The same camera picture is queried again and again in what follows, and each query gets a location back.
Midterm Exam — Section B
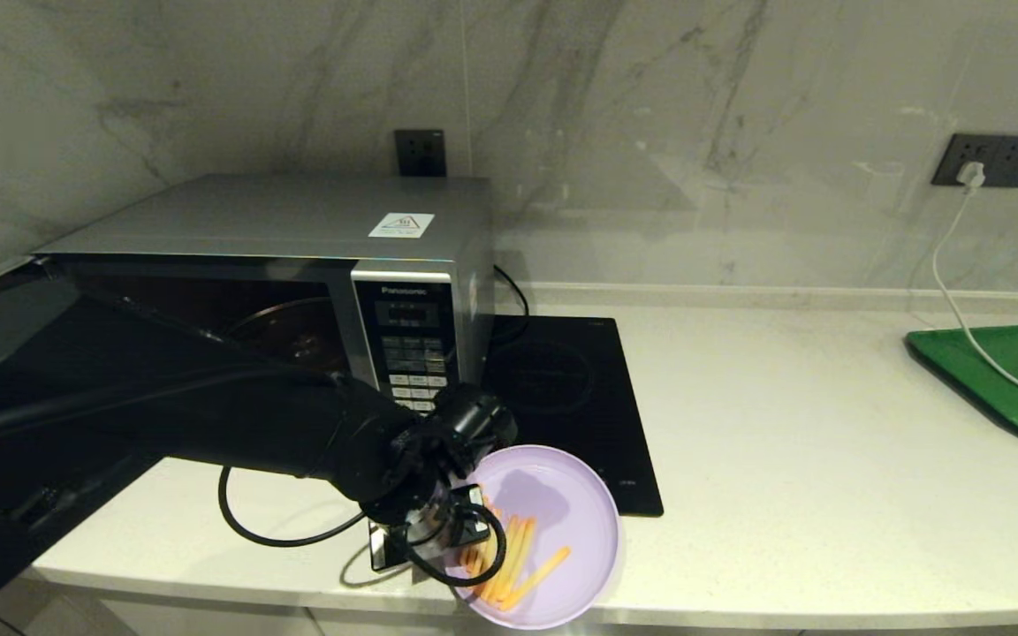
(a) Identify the purple round plate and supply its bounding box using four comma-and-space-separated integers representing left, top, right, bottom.
452, 444, 620, 630

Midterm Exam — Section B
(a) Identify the glass microwave turntable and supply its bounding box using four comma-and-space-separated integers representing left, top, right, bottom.
226, 296, 360, 374

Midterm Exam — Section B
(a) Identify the silver Panasonic microwave oven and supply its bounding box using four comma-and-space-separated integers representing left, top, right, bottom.
32, 174, 497, 420

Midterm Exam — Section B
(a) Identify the black induction cooktop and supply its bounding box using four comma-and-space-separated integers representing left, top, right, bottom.
465, 315, 664, 518

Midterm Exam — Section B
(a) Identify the white warning sticker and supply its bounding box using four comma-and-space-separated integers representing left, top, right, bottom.
368, 212, 436, 239

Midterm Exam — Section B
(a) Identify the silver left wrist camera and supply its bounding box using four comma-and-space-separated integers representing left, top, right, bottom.
370, 519, 414, 572

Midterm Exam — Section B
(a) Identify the small black wall socket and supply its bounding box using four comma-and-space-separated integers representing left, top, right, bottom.
395, 130, 448, 176

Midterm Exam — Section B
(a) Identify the white power cable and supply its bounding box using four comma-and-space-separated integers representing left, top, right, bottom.
931, 184, 1018, 404

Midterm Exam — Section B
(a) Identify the wide black wall socket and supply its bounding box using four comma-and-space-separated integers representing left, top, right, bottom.
931, 132, 1018, 189

